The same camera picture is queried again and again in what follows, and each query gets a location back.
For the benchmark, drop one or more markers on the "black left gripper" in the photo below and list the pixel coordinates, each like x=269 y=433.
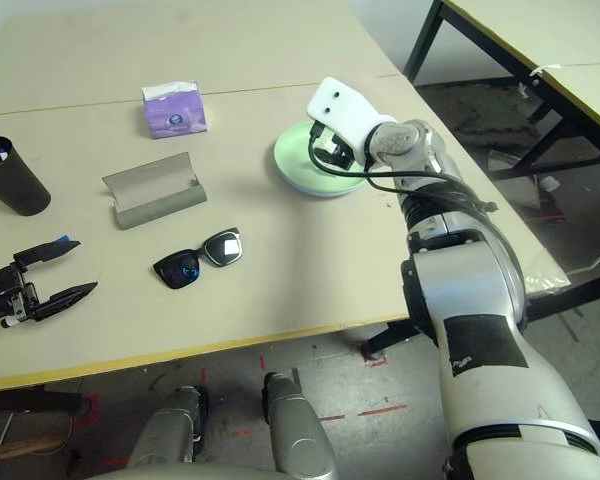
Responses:
x=5 y=297

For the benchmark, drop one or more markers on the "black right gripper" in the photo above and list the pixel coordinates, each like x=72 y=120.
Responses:
x=344 y=155

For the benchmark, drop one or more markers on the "green plate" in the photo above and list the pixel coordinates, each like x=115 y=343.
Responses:
x=295 y=160

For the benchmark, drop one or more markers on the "black sunglasses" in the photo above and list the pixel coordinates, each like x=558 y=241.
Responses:
x=190 y=267

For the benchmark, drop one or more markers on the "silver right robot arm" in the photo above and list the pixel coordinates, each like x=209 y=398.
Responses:
x=470 y=300

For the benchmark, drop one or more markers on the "blue capped whiteboard marker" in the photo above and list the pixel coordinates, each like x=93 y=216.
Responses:
x=62 y=238
x=3 y=154

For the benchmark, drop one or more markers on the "light blue plate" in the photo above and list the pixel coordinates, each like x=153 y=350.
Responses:
x=325 y=194

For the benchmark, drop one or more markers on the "black pen holder cup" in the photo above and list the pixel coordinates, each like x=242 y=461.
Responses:
x=12 y=185

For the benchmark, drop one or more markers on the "grey open glasses case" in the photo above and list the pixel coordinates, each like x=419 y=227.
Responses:
x=155 y=197

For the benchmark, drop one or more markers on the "purple tissue pack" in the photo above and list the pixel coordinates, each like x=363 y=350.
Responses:
x=177 y=112

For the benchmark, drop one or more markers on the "wooden plank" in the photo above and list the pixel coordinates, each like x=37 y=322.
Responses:
x=20 y=447

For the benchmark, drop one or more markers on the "silver robot left leg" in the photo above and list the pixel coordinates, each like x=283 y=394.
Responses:
x=167 y=430

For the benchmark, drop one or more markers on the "silver robot leg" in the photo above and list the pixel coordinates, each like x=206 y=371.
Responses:
x=297 y=430
x=167 y=430

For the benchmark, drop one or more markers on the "white zip tie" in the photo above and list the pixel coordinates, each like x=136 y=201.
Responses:
x=545 y=69

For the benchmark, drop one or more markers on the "grey robot torso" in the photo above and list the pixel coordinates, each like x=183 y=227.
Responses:
x=180 y=474

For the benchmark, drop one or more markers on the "clear plastic film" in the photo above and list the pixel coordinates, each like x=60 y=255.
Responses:
x=547 y=277

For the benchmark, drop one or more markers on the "silver robot right leg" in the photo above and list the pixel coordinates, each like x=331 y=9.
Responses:
x=297 y=430

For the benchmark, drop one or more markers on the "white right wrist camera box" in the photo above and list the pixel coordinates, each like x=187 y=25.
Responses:
x=345 y=110

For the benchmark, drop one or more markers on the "beige table black frame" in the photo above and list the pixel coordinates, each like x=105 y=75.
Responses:
x=555 y=40

